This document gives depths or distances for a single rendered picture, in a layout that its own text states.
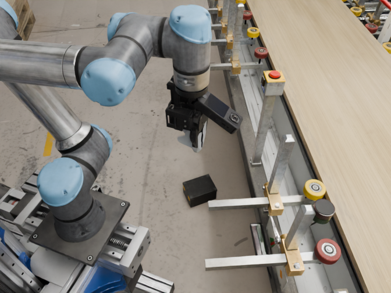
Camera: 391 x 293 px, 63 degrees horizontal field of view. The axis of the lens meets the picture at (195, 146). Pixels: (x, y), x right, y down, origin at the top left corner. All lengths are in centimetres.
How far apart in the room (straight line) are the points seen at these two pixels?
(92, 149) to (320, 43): 164
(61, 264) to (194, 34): 82
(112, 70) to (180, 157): 206
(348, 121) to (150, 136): 162
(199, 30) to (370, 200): 101
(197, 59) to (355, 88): 137
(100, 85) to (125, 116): 242
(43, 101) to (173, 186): 161
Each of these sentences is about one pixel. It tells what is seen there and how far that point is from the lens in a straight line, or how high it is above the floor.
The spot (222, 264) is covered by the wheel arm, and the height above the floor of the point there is 86.
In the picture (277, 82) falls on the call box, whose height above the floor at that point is 121.
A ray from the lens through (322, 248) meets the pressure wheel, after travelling 120.
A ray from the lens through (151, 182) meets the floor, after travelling 240.
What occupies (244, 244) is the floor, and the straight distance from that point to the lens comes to 215.
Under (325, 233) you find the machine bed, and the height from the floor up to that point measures 74.
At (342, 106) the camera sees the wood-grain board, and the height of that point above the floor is 90.
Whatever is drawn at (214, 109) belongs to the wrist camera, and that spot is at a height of 147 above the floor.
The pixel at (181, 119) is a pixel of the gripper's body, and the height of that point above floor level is 143.
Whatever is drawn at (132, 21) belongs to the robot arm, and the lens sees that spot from 63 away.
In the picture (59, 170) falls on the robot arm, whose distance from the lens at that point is 91.
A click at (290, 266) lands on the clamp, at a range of 118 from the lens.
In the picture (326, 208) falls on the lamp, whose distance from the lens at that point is 102.
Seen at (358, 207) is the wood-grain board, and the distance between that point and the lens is 134.
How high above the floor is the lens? 192
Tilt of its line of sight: 47 degrees down
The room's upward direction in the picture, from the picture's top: straight up
